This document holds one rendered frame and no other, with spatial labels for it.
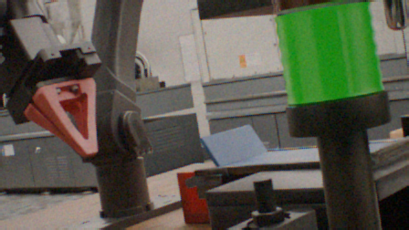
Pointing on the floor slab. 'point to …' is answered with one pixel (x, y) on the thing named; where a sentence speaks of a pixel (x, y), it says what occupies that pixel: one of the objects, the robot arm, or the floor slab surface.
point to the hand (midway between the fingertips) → (87, 148)
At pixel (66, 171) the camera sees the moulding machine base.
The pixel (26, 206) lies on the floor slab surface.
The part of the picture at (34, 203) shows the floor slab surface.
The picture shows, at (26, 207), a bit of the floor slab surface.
